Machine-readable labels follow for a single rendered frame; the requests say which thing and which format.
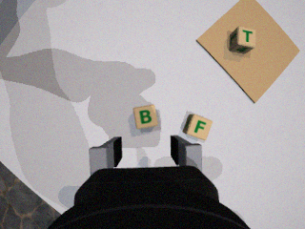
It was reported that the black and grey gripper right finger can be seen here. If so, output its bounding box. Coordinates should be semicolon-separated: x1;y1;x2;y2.
171;135;202;172

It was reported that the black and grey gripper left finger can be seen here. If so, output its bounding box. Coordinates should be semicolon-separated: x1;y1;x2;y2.
89;136;122;175

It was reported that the tan flat mat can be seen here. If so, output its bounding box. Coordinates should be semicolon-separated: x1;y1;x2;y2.
196;0;300;103

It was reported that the tan wooden block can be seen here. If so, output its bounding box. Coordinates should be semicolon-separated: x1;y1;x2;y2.
229;26;255;53
133;104;158;129
183;114;213;140

